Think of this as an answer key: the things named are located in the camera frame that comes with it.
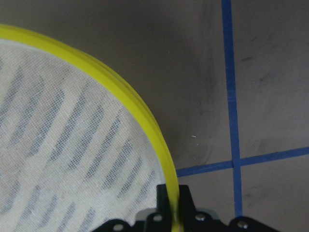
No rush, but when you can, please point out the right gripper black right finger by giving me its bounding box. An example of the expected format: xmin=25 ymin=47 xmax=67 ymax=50
xmin=179 ymin=185 xmax=216 ymax=232

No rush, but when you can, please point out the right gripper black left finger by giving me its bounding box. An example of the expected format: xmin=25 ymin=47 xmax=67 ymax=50
xmin=135 ymin=185 xmax=172 ymax=232

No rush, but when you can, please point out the yellow bamboo steamer layer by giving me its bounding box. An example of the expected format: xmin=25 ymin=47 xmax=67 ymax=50
xmin=0 ymin=25 xmax=180 ymax=232

